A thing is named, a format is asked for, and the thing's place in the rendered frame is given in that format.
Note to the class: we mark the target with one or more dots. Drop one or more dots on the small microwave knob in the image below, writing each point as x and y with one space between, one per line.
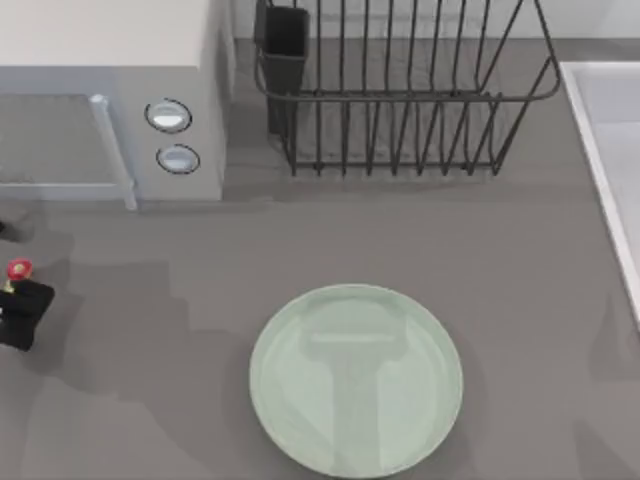
178 159

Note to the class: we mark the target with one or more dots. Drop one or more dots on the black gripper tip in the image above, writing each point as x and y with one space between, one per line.
22 315

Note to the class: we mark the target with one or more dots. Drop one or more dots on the pale green plate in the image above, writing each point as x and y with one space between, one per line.
356 400

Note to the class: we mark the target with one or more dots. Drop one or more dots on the large microwave knob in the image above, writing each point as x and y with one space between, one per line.
168 115

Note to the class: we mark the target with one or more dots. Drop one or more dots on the pale microwave oven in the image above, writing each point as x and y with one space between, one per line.
100 100

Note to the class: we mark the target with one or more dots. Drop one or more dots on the red and green knob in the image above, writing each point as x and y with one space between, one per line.
19 270

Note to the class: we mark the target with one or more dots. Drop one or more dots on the black cutlery holder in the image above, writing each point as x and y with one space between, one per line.
281 45

